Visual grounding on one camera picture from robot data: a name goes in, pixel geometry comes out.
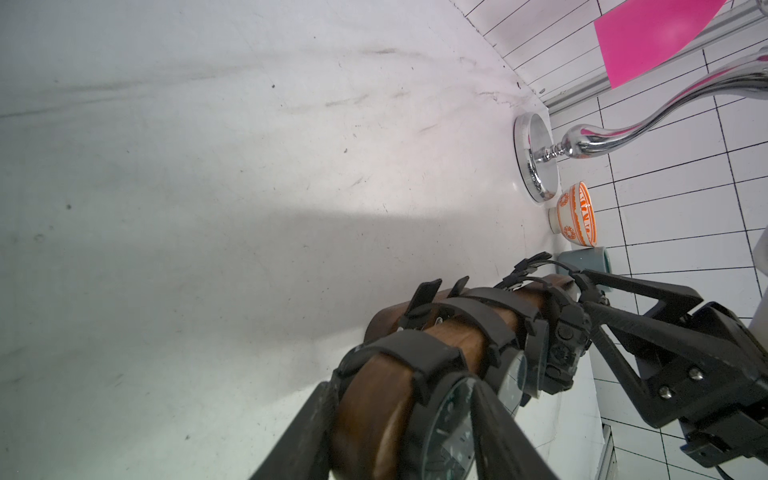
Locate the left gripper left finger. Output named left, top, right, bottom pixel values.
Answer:
left=251, top=381, right=338, bottom=480

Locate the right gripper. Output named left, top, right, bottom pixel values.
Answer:
left=582, top=270, right=767, bottom=468

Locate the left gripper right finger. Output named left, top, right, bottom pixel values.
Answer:
left=471, top=381, right=557, bottom=480

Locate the chunky black sport watch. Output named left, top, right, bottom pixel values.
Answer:
left=331, top=330, right=475, bottom=479

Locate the black rugged digital watch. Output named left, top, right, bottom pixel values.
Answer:
left=490, top=252, right=603, bottom=397

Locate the small black square watch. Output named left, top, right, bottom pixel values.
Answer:
left=398, top=277, right=550, bottom=415

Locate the brown wooden watch stand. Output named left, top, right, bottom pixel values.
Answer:
left=330, top=275, right=575, bottom=479

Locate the grey-blue ceramic cup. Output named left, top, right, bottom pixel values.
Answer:
left=556, top=247, right=612, bottom=273

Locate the orange patterned white bowl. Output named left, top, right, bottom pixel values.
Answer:
left=547, top=182, right=598, bottom=248

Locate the pink plastic wine glass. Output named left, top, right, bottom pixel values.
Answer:
left=594, top=0, right=724, bottom=89

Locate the chrome wire glass holder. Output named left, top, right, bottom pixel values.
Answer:
left=513, top=47, right=767, bottom=204

